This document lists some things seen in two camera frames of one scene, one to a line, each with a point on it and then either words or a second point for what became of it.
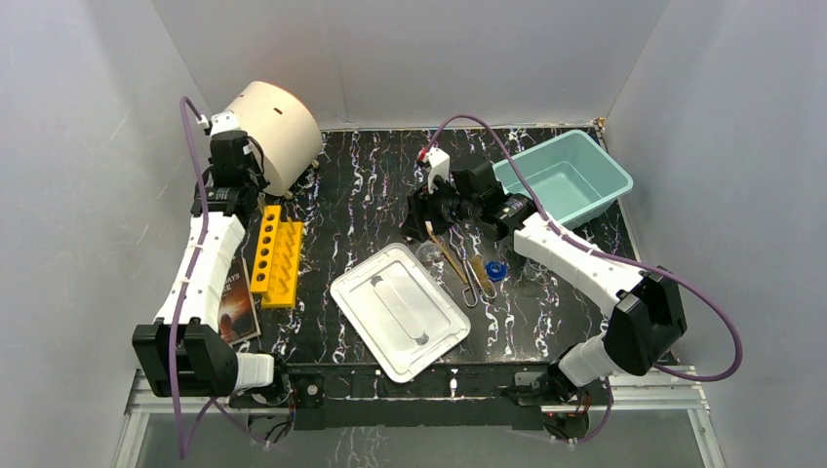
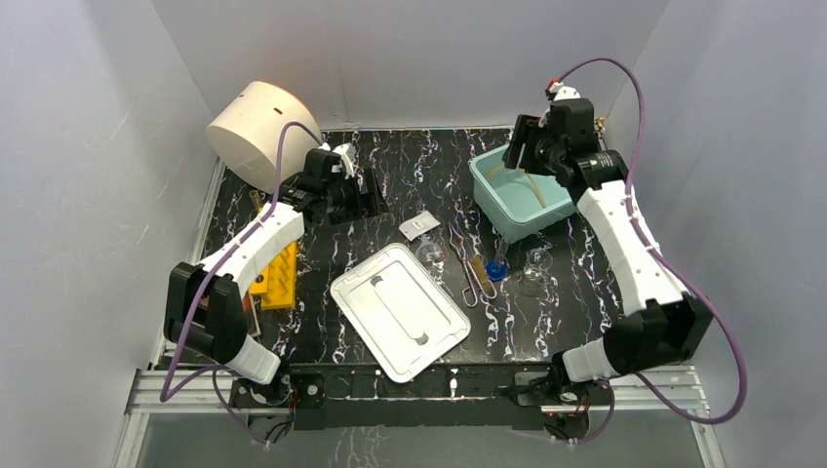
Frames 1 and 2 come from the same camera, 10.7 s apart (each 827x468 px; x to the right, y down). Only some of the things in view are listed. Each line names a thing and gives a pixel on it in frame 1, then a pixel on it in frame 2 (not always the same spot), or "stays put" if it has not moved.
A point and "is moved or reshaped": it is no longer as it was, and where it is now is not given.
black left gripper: (231, 150) to (361, 196)
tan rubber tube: (444, 252) is moved or reshaped
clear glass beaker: (535, 272) stays put
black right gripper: (421, 208) to (523, 133)
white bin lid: (404, 315) stays put
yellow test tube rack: (277, 263) stays put
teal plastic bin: (570, 175) is moved or reshaped
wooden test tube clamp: (480, 271) stays put
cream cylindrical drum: (287, 130) stays put
